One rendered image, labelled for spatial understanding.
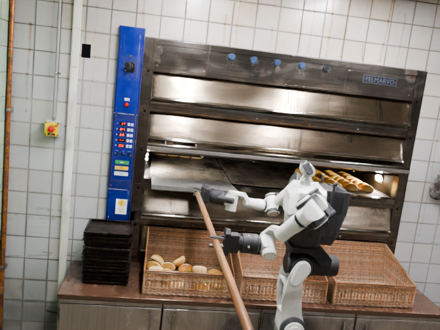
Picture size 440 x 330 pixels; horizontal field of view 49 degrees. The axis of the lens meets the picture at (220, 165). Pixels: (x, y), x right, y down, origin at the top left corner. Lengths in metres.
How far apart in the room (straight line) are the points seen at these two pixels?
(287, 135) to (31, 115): 1.69
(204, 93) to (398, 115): 1.37
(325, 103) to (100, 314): 1.98
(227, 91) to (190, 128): 0.35
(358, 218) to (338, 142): 0.58
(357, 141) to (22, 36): 2.32
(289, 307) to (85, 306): 1.18
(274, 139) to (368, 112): 0.69
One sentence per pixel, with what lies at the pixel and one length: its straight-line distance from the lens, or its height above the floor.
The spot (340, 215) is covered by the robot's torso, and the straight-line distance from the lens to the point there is 2.52.
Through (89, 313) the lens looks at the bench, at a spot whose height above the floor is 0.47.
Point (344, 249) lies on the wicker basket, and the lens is 3.63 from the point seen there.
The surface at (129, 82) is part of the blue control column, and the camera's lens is 3.20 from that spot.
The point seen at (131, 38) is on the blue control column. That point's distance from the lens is 3.21.
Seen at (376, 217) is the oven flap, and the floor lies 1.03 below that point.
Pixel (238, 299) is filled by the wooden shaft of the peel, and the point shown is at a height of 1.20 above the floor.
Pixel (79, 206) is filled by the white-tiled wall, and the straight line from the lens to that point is 3.39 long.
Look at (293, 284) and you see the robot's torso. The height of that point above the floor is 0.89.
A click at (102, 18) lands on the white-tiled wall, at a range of 3.27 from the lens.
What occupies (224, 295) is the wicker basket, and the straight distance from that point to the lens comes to 3.06.
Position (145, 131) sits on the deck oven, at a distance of 3.25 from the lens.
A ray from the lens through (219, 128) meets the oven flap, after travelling 3.28.
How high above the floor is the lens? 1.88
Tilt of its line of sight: 10 degrees down
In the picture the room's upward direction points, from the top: 7 degrees clockwise
